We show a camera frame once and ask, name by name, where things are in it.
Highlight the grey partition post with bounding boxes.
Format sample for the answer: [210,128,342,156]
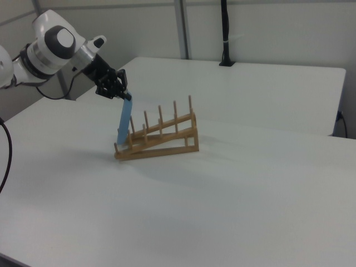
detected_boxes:
[174,0,193,60]

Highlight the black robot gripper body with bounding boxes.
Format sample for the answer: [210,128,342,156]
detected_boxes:
[82,55,120,95]

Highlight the black pole clamp mount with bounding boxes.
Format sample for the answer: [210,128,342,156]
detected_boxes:
[219,0,236,67]

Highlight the blue plate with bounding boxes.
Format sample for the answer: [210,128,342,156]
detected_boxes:
[116,98,133,145]

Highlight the wooden plate rack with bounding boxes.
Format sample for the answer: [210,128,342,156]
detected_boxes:
[113,95,200,162]

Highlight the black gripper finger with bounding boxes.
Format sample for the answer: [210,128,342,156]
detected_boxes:
[116,69,133,101]
[96,83,126,101]

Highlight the thick black cable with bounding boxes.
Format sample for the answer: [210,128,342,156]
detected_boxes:
[0,116,13,195]

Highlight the black robot wrist cable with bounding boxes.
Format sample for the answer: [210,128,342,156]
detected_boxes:
[35,66,86,101]

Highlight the black cable at table edge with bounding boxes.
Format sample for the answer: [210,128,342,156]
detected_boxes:
[335,110,349,139]

